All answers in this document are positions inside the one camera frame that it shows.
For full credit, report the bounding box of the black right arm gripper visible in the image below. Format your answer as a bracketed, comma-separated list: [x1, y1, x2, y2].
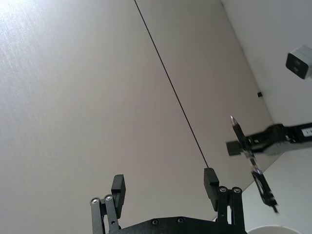
[226, 122, 312, 157]

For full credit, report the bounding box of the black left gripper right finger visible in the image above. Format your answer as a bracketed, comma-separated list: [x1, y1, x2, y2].
[203, 167, 245, 234]

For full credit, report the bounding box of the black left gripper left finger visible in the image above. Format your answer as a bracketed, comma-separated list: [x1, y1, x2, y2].
[89, 174, 126, 234]

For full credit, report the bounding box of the black and clear pen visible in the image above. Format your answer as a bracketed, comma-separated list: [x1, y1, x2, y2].
[230, 115, 280, 214]

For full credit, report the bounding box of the white round cup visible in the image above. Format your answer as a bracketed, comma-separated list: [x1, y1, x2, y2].
[247, 225, 301, 234]

